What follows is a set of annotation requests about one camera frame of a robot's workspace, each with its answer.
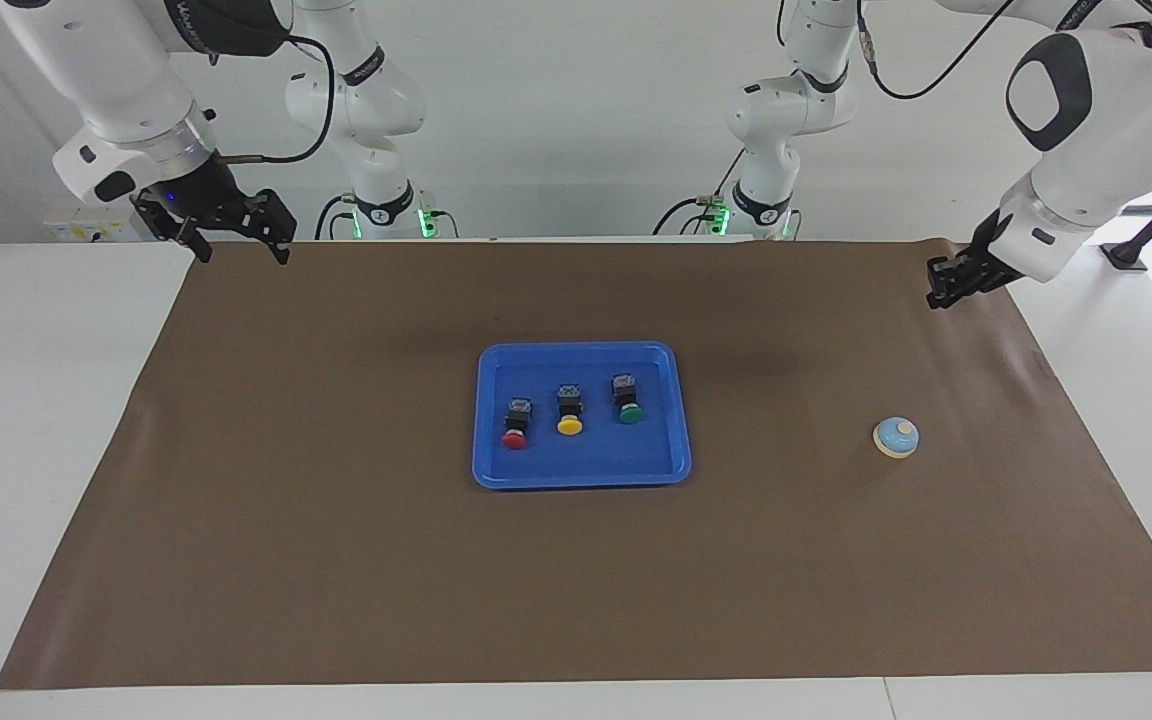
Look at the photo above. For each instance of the yellow push button switch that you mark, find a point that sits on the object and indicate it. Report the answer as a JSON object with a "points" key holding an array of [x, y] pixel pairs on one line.
{"points": [[569, 425]]}

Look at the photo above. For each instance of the brown table mat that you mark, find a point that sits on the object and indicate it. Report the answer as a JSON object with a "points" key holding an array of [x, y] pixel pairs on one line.
{"points": [[336, 580]]}

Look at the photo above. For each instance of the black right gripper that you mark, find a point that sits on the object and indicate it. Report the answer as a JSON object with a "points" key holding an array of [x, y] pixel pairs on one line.
{"points": [[201, 200]]}

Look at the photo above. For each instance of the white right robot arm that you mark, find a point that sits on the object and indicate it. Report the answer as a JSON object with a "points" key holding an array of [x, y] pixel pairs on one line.
{"points": [[116, 80]]}

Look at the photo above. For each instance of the light blue call bell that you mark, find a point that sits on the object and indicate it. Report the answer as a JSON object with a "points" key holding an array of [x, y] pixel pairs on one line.
{"points": [[894, 440]]}

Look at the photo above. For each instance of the blue plastic tray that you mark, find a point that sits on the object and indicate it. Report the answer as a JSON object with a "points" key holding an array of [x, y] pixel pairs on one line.
{"points": [[536, 465]]}

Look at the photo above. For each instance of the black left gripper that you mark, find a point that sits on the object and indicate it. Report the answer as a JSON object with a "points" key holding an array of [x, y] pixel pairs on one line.
{"points": [[986, 255]]}

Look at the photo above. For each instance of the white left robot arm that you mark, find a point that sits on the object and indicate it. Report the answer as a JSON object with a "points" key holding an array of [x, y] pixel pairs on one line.
{"points": [[1106, 130]]}

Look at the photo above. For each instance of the white wall power strip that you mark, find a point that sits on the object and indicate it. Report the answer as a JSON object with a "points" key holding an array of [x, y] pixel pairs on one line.
{"points": [[86, 230]]}

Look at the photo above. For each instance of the green push button switch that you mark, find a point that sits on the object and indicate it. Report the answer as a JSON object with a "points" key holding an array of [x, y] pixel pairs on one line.
{"points": [[630, 413]]}

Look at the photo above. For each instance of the red push button switch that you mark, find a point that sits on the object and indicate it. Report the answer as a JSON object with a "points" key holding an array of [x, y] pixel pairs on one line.
{"points": [[516, 420]]}

